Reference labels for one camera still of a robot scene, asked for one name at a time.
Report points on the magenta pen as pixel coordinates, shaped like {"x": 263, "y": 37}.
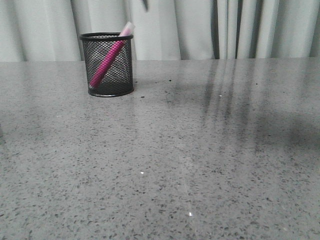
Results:
{"x": 111, "y": 56}

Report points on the grey orange scissors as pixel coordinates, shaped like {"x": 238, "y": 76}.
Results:
{"x": 145, "y": 5}

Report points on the black mesh pen holder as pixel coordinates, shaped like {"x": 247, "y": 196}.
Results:
{"x": 118, "y": 80}

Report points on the light grey curtain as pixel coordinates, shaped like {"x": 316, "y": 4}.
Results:
{"x": 48, "y": 30}

